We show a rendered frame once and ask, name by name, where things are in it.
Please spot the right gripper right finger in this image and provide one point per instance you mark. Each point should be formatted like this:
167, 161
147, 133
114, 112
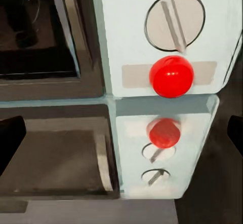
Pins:
235, 131

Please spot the microwave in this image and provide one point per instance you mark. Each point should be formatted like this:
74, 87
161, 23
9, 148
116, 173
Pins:
78, 49

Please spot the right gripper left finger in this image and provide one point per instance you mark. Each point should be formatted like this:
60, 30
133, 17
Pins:
12, 132

